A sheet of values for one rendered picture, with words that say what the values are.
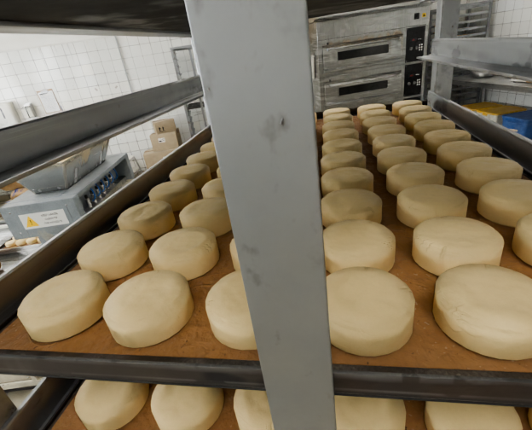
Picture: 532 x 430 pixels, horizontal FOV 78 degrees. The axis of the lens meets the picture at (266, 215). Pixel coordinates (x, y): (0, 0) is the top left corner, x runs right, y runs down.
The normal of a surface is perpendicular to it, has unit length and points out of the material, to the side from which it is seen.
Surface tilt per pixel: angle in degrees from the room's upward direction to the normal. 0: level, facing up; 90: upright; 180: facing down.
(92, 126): 90
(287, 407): 90
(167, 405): 0
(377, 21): 90
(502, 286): 0
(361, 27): 90
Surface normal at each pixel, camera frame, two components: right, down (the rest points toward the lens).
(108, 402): -0.14, -0.89
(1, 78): 0.15, 0.43
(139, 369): -0.16, 0.46
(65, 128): 0.98, -0.05
